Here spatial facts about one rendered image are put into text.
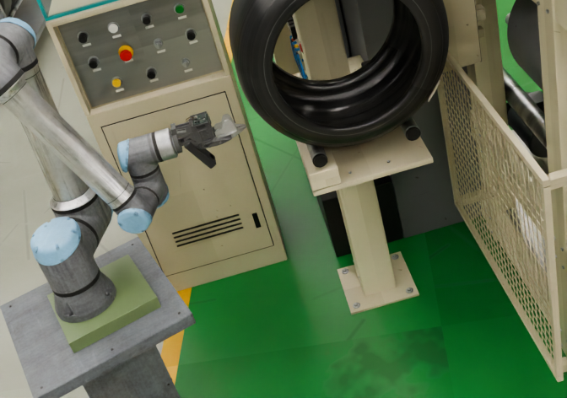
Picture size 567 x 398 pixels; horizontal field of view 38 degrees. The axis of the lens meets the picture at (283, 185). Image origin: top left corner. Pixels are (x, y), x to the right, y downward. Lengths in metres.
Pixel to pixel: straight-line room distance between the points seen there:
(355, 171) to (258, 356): 0.96
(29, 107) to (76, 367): 0.76
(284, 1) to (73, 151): 0.69
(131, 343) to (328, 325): 0.95
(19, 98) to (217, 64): 0.99
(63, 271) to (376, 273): 1.24
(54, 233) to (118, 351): 0.39
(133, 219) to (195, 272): 1.17
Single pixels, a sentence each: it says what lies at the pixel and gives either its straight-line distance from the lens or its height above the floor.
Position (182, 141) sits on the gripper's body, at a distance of 2.43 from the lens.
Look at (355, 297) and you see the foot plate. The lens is 3.23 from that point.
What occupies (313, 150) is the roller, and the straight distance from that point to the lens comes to 2.40.
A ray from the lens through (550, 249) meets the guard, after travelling 2.13.
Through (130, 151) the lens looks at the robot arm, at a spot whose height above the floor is 1.06.
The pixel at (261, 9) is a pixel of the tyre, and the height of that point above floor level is 1.39.
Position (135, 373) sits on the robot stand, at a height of 0.39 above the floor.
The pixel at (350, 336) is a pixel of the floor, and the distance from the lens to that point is 3.10.
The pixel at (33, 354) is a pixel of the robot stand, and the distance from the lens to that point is 2.61.
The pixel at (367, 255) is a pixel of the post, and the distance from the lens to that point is 3.10.
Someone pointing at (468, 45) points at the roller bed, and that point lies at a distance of 2.69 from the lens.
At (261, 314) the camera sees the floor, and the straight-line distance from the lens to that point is 3.29.
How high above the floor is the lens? 2.19
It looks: 34 degrees down
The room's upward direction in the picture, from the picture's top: 16 degrees counter-clockwise
